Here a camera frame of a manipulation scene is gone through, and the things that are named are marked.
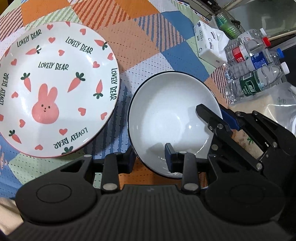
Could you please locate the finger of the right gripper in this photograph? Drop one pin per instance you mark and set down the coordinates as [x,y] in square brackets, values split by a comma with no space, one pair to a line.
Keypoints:
[231,119]
[211,119]

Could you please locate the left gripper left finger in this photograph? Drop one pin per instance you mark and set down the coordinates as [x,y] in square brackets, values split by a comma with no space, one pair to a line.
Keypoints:
[110,167]

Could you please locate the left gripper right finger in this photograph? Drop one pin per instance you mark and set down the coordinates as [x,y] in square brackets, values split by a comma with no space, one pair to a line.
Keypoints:
[184,163]

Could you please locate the white bowl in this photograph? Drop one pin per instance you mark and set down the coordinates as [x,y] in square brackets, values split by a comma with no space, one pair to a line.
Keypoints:
[163,110]

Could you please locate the pink bunny plate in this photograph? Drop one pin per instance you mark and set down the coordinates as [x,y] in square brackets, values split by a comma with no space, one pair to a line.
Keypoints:
[59,87]

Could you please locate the green label water bottle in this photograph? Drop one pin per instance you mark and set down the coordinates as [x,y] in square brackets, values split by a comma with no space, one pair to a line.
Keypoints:
[256,81]

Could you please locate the rice bag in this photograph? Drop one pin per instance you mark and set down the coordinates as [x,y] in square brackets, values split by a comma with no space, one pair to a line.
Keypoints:
[277,103]

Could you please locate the red cap water bottle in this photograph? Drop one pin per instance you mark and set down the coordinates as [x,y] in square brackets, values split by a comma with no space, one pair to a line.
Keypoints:
[242,52]

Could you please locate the blue label water bottle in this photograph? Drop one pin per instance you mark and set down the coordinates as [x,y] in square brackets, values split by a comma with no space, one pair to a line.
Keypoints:
[265,57]

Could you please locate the tissue pack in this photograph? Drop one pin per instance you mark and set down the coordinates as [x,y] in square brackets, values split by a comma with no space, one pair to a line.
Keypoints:
[211,44]

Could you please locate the clear white cap bottle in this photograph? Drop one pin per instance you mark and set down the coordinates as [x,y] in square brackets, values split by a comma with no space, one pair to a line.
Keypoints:
[252,34]

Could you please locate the green basket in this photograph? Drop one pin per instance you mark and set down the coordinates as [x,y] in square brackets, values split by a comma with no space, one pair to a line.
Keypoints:
[230,26]

